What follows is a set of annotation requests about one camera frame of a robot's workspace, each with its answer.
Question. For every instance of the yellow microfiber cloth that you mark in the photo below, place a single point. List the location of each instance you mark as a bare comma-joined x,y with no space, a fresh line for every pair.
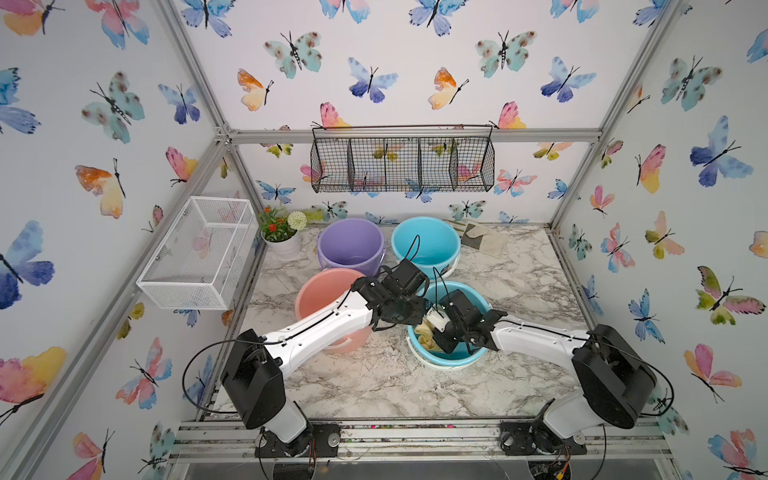
425,338

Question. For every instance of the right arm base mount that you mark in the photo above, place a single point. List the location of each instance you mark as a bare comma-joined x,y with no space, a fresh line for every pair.
527,438

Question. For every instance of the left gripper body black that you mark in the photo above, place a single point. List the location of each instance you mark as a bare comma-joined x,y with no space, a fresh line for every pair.
409,312

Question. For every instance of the purple plastic bucket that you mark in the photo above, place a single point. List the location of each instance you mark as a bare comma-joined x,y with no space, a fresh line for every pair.
356,244

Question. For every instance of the black wire wall basket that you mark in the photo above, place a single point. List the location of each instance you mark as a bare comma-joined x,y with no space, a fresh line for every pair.
389,159

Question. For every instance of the beige patterned folded cloth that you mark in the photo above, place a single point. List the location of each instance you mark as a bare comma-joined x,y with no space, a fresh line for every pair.
480,238

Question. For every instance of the aluminium front rail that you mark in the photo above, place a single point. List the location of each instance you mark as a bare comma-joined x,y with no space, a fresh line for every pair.
360,440

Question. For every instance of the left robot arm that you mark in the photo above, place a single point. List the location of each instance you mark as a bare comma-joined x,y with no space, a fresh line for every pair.
257,366

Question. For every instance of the teal plastic bucket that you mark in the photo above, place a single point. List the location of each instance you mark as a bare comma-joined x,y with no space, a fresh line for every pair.
429,243
462,356

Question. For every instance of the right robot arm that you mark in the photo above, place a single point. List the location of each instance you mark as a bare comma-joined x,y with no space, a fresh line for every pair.
614,382

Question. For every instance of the pink plastic bucket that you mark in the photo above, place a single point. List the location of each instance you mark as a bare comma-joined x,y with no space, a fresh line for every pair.
318,292

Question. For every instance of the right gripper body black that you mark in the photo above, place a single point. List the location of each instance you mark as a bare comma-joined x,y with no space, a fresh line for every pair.
450,335

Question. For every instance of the potted flower plant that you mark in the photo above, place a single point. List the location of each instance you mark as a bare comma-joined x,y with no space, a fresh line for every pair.
281,230

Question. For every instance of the white wire mesh basket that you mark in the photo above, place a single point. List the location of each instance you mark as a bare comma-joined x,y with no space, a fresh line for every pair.
201,258

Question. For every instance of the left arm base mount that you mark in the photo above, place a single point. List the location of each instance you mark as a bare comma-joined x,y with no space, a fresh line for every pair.
303,441

